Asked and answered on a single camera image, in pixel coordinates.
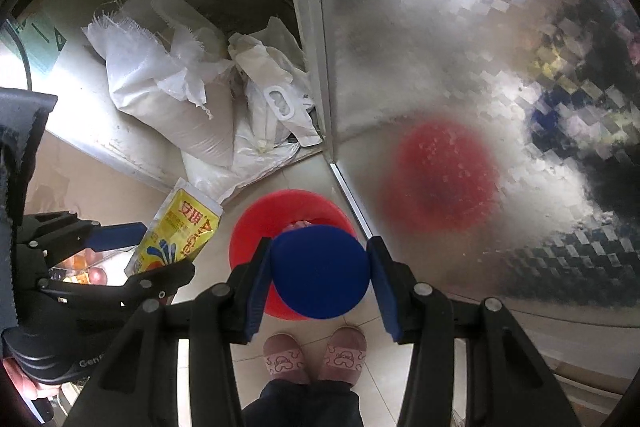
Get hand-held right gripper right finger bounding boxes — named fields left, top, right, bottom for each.
left=366, top=237, right=583, bottom=427

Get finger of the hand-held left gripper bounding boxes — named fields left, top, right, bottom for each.
left=20, top=211, right=149, bottom=254
left=37, top=259, right=197, bottom=309

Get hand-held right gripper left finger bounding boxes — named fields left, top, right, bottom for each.
left=62, top=237, right=273, bottom=427

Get yellow snack packet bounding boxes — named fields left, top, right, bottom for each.
left=124, top=179, right=223, bottom=278

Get blue round lid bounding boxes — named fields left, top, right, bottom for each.
left=270, top=223, right=372, bottom=320

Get red plastic bin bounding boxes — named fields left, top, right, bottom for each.
left=228, top=189, right=358, bottom=321

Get person's left hand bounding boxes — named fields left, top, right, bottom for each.
left=0, top=357, right=62, bottom=409

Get pink slipper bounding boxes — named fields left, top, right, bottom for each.
left=262, top=332, right=311, bottom=385
left=320, top=326, right=368, bottom=388

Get person's dark trousers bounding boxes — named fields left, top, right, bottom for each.
left=242, top=379, right=363, bottom=427

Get white flat sack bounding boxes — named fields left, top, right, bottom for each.
left=180, top=122, right=301, bottom=202

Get white woven sack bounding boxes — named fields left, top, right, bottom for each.
left=82, top=0, right=236, bottom=168

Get green cardboard box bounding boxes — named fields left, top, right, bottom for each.
left=15, top=14, right=68, bottom=75

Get black cable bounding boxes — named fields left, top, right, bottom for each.
left=0, top=19, right=36, bottom=92

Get white handled plastic bag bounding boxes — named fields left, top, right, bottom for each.
left=227, top=17, right=323, bottom=152

